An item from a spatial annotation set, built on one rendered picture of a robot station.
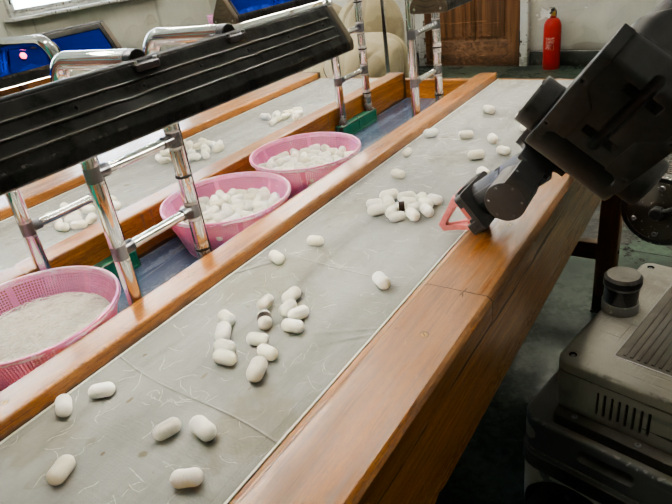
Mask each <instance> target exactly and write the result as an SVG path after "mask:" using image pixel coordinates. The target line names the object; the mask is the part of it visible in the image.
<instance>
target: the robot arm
mask: <svg viewBox="0 0 672 504"><path fill-rule="evenodd" d="M565 89H566V87H565V86H563V85H562V84H560V83H559V82H558V81H556V80H555V79H554V78H552V77H551V76H548V77H547V78H546V79H545V80H543V81H542V84H541V85H540V87H539V88H538V89H537V90H536V91H535V93H534V94H533V95H532V96H531V98H530V99H529V100H528V101H527V103H526V104H525V105H524V107H523V108H522V109H520V110H519V111H518V114H517V116H516V117H515V118H514V119H515V120H516V121H517V122H519V123H520V124H521V125H523V126H524V127H525V128H526V129H525V130H524V131H523V133H522V134H521V136H519V138H518V139H517V141H516V143H517V144H518V145H520V146H521V148H522V151H521V152H519V153H518V154H516V155H515V156H513V157H512V158H511V159H509V160H508V161H506V162H505V163H503V164H502V165H501V166H500V167H498V168H496V169H495V170H493V171H492V172H490V173H489V174H487V172H486V171H482V172H481V173H478V174H477V175H475V176H474V177H473V178H471V179H470V180H469V181H468V182H467V183H466V184H465V185H464V186H462V187H461V188H460V189H459V190H458V192H456V193H455V194H454V195H453V197H452V198H451V200H450V202H449V205H448V207H447V209H446V211H445V213H444V215H443V217H442V219H441V221H440V222H439V226H440V227H441V228H442V230H443V231H449V230H471V232H472V233H473V234H474V235H477V234H479V233H481V232H482V231H484V230H486V228H488V226H489V225H490V224H491V223H492V221H493V220H494V219H495V218H498V219H500V220H504V221H512V220H516V219H518V218H519V217H521V216H522V215H523V213H524V212H525V210H526V209H527V207H528V205H529V204H530V202H531V201H532V199H533V197H534V196H535V194H536V192H537V190H538V187H539V186H541V185H543V184H544V183H546V182H547V181H549V180H550V179H551V178H552V172H555V173H557V174H559V175H560V176H563V175H564V174H565V173H567V174H569V175H570V176H571V177H573V178H574V179H575V180H577V181H578V182H579V183H581V184H582V185H583V186H585V187H586V188H587V189H589V190H590V191H591V192H593V193H594V194H595V195H597V196H598V197H599V198H601V199H602V200H603V201H605V200H608V199H609V198H611V197H612V196H614V195H617V196H618V197H619V198H621V199H622V200H624V201H625V202H626V203H628V204H629V205H632V204H634V203H636V202H639V201H641V199H642V198H643V197H644V196H645V195H646V194H647V193H648V192H649V191H650V190H651V189H652V188H653V187H654V186H655V185H656V184H657V183H658V182H659V181H660V180H661V178H662V177H663V176H664V174H665V173H667V172H668V168H669V165H670V163H669V162H667V161H666V160H665V159H664V158H666V157H667V156H668V155H670V154H671V153H672V0H663V1H662V2H661V3H660V4H659V5H658V6H656V7H655V8H654V9H653V10H651V11H650V12H649V13H647V14H646V15H644V16H642V17H640V18H639V19H637V20H636V21H635V22H634V23H633V24H632V25H631V26H629V25H628V24H626V23H624V24H623V25H622V26H621V27H620V29H619V30H618V31H617V32H616V33H615V34H614V35H613V37H612V38H611V39H610V40H609V41H608V42H607V43H606V44H605V46H604V47H603V48H602V49H601V50H600V51H599V52H598V53H597V55H596V56H595V57H594V58H593V59H592V60H591V61H590V62H589V64H588V65H587V66H586V67H585V68H584V69H583V70H582V72H581V73H580V74H579V75H578V76H577V77H576V78H575V79H574V81H573V82H572V83H571V84H570V85H569V86H568V87H567V89H566V90H565ZM456 207H458V208H459V209H460V210H461V211H462V213H463V214H464V215H465V216H466V219H462V220H458V221H454V222H449V218H450V217H451V215H452V214H453V212H454V211H455V209H456Z"/></svg>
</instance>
